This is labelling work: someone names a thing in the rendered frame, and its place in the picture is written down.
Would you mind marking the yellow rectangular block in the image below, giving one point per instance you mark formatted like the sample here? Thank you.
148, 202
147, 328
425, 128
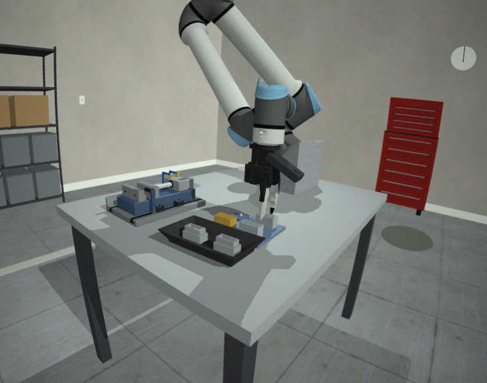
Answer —
225, 219

